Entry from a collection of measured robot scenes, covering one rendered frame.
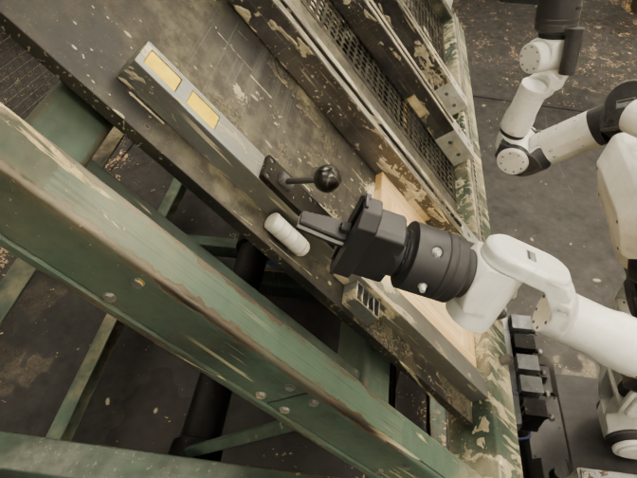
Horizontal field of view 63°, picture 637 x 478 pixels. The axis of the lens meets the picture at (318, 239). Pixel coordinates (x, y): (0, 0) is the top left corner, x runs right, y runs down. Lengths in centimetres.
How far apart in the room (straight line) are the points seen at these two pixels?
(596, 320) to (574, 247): 223
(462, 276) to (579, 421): 156
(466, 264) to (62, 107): 52
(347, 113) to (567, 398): 146
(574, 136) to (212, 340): 101
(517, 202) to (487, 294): 242
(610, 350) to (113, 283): 59
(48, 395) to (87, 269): 187
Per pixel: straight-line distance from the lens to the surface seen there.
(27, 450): 141
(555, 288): 68
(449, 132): 168
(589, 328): 72
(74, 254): 58
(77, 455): 135
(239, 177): 76
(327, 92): 108
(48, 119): 68
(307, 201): 81
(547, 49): 128
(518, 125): 138
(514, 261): 66
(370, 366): 97
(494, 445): 118
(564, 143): 138
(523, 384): 144
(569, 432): 213
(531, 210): 306
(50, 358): 253
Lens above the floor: 196
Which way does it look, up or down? 47 degrees down
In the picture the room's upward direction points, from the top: straight up
